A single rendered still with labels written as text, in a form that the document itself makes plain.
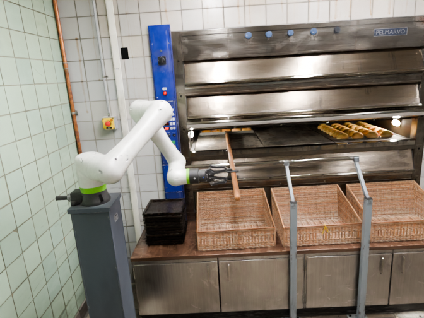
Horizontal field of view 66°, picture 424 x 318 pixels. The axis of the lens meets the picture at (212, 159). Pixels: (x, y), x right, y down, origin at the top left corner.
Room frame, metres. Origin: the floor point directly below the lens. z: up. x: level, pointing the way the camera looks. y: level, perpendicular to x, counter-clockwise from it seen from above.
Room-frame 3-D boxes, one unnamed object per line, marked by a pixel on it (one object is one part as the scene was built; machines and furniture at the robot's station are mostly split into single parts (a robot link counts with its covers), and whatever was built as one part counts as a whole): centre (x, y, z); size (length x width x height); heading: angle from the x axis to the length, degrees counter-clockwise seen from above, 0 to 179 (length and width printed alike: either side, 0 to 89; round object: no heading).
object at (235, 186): (2.32, -0.14, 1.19); 1.71 x 0.03 x 0.03; 178
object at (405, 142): (2.56, -0.72, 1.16); 1.80 x 0.06 x 0.04; 89
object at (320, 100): (2.53, -0.72, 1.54); 1.79 x 0.11 x 0.19; 89
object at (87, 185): (1.52, 0.59, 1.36); 0.16 x 0.13 x 0.19; 50
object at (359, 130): (2.96, -1.32, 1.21); 0.61 x 0.48 x 0.06; 179
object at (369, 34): (2.56, -0.72, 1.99); 1.80 x 0.08 x 0.21; 89
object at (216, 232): (2.28, -0.13, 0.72); 0.56 x 0.49 x 0.28; 90
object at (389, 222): (2.25, -1.34, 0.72); 0.56 x 0.49 x 0.28; 88
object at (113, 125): (2.53, 0.78, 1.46); 0.10 x 0.07 x 0.10; 89
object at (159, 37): (3.49, 0.30, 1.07); 1.93 x 0.16 x 2.15; 179
